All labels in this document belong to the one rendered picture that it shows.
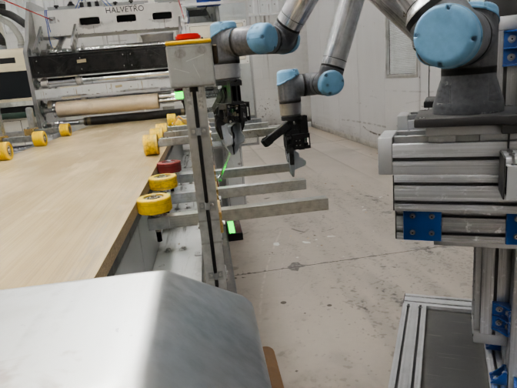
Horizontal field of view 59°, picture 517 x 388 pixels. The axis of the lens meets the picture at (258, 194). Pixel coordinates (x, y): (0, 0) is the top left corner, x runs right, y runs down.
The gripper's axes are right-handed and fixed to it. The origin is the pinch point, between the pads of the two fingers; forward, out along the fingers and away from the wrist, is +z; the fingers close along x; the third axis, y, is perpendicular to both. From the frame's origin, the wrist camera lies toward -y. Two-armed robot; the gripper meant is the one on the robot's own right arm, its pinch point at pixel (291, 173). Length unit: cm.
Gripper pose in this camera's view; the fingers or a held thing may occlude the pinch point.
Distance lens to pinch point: 163.2
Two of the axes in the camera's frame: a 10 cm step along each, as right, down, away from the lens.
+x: -1.2, -2.3, 9.7
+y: 9.9, -1.4, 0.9
